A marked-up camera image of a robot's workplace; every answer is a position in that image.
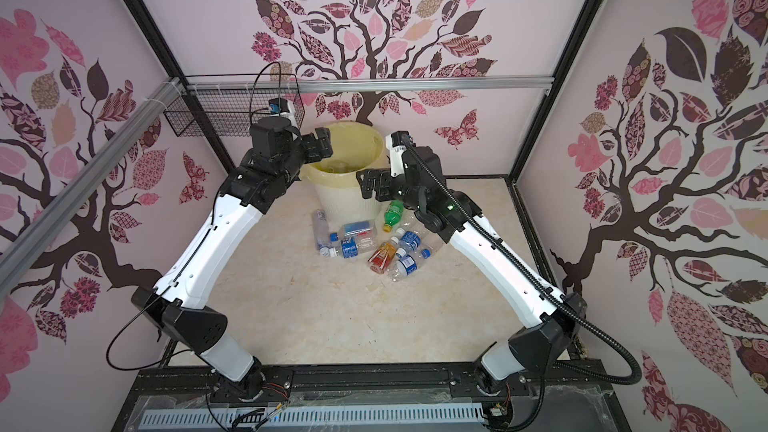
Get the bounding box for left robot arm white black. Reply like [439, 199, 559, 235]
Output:
[132, 115, 333, 395]

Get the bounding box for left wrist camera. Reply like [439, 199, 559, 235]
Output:
[268, 97, 299, 128]

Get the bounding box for bottle blue red label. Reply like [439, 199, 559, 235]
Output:
[339, 220, 376, 238]

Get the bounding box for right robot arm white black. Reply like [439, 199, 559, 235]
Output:
[356, 145, 585, 388]

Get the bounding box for green bottle near bin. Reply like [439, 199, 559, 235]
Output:
[382, 200, 405, 233]

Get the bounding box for barcode blue label bottle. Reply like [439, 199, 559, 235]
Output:
[388, 247, 433, 281]

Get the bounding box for white slotted cable duct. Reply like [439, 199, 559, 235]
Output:
[136, 403, 485, 431]

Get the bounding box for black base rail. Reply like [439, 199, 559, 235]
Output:
[112, 362, 630, 431]

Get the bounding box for yellow plastic bin liner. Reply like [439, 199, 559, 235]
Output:
[299, 121, 389, 189]

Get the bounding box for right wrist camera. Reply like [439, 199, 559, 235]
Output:
[386, 131, 412, 177]

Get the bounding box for aluminium rail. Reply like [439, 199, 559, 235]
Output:
[185, 73, 554, 93]
[1, 77, 185, 297]

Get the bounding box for red yellow label bottle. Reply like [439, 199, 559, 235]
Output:
[367, 236, 400, 274]

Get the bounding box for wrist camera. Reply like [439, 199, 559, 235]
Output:
[268, 97, 299, 128]
[386, 131, 412, 177]

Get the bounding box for aluminium rail back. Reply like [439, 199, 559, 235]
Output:
[185, 73, 554, 93]

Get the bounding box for aluminium rail left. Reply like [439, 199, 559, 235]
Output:
[1, 77, 185, 297]

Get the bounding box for black corrugated cable conduit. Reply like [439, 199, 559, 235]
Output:
[398, 131, 643, 386]

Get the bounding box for black wire mesh basket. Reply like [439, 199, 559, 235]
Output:
[163, 72, 305, 138]

